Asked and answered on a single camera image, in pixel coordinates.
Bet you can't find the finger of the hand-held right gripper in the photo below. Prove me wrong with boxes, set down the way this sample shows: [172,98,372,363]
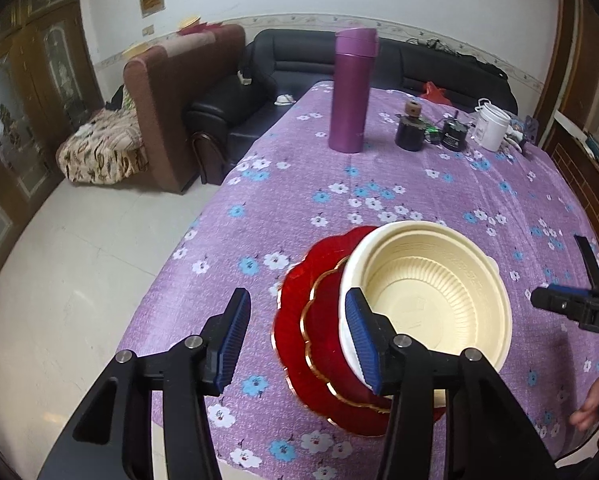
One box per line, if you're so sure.
[531,285,597,317]

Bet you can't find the small red gold-rimmed plate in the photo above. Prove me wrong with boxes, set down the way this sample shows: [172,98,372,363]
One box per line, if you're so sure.
[299,255,447,413]

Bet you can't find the wooden cabinet with glass doors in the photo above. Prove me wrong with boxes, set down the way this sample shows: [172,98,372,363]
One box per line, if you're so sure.
[0,0,105,301]

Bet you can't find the brown armchair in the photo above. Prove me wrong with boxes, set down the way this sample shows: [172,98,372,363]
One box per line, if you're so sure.
[123,24,247,195]

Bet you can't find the cluttered wooden sideboard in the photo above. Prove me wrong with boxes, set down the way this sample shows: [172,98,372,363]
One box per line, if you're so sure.
[544,110,599,256]

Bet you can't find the black round device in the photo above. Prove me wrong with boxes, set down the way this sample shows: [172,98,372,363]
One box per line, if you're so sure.
[440,119,471,151]

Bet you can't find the white plastic jar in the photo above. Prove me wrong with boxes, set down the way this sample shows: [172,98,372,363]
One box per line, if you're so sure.
[474,102,511,152]

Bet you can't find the purple thermos bottle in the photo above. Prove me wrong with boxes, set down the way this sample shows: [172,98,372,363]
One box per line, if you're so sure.
[328,28,379,153]

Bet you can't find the black leather sofa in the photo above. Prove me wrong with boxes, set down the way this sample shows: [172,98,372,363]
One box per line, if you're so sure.
[184,28,519,186]

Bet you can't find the large red glass plate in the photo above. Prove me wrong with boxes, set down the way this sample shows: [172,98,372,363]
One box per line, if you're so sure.
[272,226,447,437]

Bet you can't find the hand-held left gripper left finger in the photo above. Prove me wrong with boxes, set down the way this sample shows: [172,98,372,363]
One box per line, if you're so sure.
[38,287,252,480]

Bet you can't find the black phone stand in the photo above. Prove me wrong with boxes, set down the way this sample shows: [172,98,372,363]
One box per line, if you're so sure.
[524,115,543,148]

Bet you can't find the red plastic bag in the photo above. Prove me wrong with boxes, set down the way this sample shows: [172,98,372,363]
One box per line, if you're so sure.
[419,81,453,106]

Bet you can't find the dark jar with cork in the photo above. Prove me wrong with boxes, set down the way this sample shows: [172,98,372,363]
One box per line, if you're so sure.
[395,101,427,152]

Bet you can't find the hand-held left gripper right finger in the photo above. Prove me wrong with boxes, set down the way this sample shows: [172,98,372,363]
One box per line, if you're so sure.
[344,287,557,480]

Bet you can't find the white work gloves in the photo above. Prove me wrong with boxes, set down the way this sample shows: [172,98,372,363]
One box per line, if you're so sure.
[504,127,530,153]

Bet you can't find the cream plastic bowl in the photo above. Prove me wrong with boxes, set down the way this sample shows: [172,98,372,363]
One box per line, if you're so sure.
[362,225,510,368]
[353,220,513,377]

